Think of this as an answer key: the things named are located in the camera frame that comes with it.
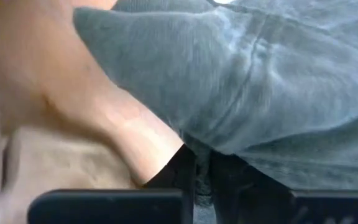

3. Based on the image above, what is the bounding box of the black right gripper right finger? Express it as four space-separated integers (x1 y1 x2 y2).
209 149 293 224

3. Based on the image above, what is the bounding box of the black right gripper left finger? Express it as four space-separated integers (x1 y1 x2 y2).
143 143 197 224

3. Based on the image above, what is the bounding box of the grey-green corduroy cap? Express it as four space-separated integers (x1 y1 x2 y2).
73 0 358 224

